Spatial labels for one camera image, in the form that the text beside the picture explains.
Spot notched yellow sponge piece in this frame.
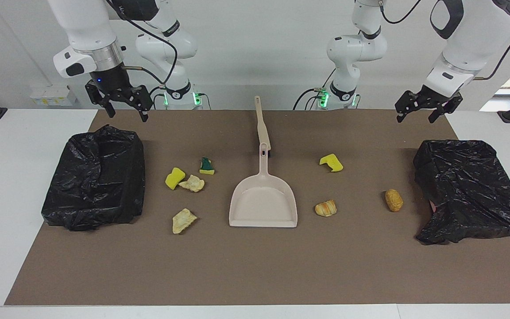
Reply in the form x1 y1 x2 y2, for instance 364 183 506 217
319 153 344 173

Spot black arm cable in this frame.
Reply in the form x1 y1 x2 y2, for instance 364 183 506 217
104 0 179 96
379 0 510 81

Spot striped croissant bread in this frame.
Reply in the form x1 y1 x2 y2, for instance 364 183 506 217
315 199 338 218

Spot beige brush black bristles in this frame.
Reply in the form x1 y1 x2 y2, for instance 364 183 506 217
254 96 274 159

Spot long beige chunk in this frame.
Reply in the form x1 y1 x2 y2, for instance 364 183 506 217
172 208 197 234

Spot beige plastic dustpan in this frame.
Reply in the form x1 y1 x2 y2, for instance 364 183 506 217
229 143 298 228

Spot black left base cable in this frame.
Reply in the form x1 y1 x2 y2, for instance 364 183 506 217
294 86 327 110

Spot plain yellow sponge piece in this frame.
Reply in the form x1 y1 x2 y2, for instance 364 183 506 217
165 167 186 191

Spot brown oval bread roll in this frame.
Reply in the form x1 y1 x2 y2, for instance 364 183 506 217
385 189 404 212

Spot small beige chunk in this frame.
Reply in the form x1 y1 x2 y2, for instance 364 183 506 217
178 175 205 193

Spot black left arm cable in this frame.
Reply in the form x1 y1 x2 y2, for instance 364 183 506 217
379 0 510 81

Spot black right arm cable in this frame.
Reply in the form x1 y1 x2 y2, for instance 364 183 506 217
104 0 179 96

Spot brown table mat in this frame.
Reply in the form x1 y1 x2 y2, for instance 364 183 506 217
4 109 510 306

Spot black bag bin pink edge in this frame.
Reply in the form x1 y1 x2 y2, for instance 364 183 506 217
413 139 510 245

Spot white wall socket strip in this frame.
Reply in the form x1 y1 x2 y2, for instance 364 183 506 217
30 86 78 107

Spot black bag-lined trash bin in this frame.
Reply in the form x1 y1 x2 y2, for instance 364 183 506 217
41 124 146 232

